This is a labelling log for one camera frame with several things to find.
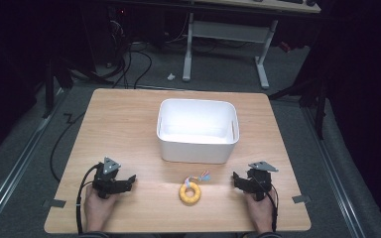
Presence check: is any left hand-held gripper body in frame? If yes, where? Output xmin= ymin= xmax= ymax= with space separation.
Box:
xmin=91 ymin=156 xmax=122 ymax=200

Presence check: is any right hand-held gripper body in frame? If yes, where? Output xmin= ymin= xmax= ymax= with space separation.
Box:
xmin=247 ymin=160 xmax=280 ymax=202

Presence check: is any yellow ring toy with rope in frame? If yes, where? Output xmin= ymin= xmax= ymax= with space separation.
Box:
xmin=178 ymin=170 xmax=212 ymax=206

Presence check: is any white plastic bin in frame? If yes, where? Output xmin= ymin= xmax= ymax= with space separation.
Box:
xmin=156 ymin=97 xmax=241 ymax=165

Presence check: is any person's right hand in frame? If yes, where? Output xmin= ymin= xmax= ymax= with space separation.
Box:
xmin=245 ymin=188 xmax=277 ymax=234

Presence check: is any person's left hand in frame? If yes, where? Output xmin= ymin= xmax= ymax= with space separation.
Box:
xmin=83 ymin=189 xmax=121 ymax=233

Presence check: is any grey tape piece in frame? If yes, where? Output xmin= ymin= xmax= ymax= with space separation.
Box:
xmin=291 ymin=194 xmax=313 ymax=204
xmin=42 ymin=198 xmax=67 ymax=209

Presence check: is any black tripod stand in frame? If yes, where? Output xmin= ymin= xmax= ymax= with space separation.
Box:
xmin=268 ymin=73 xmax=329 ymax=141
xmin=41 ymin=54 xmax=115 ymax=119

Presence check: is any white-legged wooden desk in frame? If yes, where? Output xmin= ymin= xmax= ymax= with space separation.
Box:
xmin=182 ymin=0 xmax=322 ymax=90

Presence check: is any dark computer tower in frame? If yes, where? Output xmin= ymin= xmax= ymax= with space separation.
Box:
xmin=80 ymin=4 xmax=132 ymax=67

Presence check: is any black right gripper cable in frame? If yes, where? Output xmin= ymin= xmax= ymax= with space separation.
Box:
xmin=253 ymin=178 xmax=280 ymax=233

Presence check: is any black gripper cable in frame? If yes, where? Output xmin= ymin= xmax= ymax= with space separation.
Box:
xmin=75 ymin=162 xmax=104 ymax=236
xmin=253 ymin=178 xmax=280 ymax=233

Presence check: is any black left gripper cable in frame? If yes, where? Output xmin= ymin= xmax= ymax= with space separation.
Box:
xmin=75 ymin=162 xmax=104 ymax=236

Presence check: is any black floor cable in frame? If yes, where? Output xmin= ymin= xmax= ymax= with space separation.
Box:
xmin=49 ymin=112 xmax=86 ymax=183

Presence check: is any metal floor rail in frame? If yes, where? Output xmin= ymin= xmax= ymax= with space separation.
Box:
xmin=301 ymin=106 xmax=367 ymax=238
xmin=0 ymin=86 xmax=71 ymax=234

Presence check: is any bundle of black cables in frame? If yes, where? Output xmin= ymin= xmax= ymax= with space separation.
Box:
xmin=107 ymin=18 xmax=154 ymax=89

